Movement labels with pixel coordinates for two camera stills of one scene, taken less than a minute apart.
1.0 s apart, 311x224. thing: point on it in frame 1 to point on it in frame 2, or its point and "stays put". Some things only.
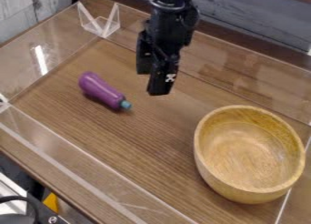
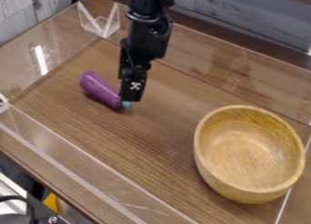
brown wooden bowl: x=250 y=153 stays put
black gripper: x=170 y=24 to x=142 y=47
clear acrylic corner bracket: x=100 y=25 stays put
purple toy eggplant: x=100 y=92 stays put
